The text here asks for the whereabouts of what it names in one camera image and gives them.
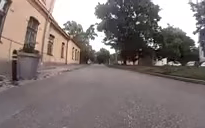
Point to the white car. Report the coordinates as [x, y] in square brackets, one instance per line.
[174, 63]

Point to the yellow building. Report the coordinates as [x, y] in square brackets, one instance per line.
[16, 26]

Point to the small distant tree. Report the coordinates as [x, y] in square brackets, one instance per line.
[103, 55]

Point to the grey concrete planter with plant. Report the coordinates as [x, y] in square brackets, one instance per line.
[28, 66]

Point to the grass strip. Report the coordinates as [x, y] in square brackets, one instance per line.
[190, 72]

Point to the grey pavement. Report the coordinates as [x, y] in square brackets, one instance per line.
[55, 70]

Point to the large dark green tree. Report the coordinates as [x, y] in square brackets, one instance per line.
[130, 23]

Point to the tree behind yellow building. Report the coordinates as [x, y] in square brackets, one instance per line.
[80, 33]

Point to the stone kerb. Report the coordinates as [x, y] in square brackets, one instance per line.
[190, 80]

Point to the grey asphalt road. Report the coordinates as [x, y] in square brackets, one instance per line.
[106, 100]

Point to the black bollard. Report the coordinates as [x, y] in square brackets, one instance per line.
[14, 66]

